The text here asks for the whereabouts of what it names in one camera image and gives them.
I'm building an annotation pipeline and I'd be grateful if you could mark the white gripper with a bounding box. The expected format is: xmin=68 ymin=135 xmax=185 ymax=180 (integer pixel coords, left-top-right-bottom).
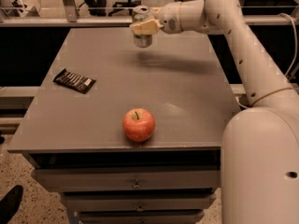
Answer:
xmin=130 ymin=2 xmax=191 ymax=35

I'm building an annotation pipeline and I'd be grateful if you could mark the silver 7up soda can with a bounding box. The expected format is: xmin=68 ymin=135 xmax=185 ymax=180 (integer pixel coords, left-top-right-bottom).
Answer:
xmin=131 ymin=6 xmax=152 ymax=48

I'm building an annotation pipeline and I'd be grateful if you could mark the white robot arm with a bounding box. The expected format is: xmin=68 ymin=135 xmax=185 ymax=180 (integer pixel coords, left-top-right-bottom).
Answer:
xmin=130 ymin=0 xmax=299 ymax=224

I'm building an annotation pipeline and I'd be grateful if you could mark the red apple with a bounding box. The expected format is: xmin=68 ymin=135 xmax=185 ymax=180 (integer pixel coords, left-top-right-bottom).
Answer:
xmin=122 ymin=108 xmax=155 ymax=142

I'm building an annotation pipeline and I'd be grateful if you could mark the dark snack bar wrapper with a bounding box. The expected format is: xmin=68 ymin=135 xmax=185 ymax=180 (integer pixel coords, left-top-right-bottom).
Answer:
xmin=53 ymin=69 xmax=95 ymax=94

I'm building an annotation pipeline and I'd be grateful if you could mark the grey drawer cabinet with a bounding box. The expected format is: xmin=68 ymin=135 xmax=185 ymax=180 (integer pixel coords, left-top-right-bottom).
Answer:
xmin=7 ymin=26 xmax=242 ymax=224

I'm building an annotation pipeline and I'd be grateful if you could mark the top grey drawer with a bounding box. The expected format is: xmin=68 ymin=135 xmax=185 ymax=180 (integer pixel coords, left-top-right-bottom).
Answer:
xmin=32 ymin=166 xmax=221 ymax=192

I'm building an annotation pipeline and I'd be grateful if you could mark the grey drawer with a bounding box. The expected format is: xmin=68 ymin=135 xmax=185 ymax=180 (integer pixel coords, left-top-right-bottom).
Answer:
xmin=62 ymin=193 xmax=215 ymax=212
xmin=79 ymin=210 xmax=204 ymax=224
xmin=32 ymin=166 xmax=221 ymax=192

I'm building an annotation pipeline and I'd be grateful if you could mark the middle grey drawer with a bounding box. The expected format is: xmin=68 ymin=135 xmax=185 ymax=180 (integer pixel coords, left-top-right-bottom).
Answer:
xmin=62 ymin=193 xmax=215 ymax=212

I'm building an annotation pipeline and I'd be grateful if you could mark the bottom grey drawer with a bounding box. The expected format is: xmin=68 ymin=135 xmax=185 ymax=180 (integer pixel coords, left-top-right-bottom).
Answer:
xmin=79 ymin=210 xmax=204 ymax=224

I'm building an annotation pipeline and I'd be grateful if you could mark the black shoe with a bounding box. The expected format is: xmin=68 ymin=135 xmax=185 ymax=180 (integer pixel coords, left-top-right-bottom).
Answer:
xmin=0 ymin=185 xmax=23 ymax=224

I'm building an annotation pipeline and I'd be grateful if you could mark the white cable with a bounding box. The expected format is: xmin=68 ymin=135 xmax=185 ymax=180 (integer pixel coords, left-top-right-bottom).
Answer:
xmin=278 ymin=12 xmax=299 ymax=77

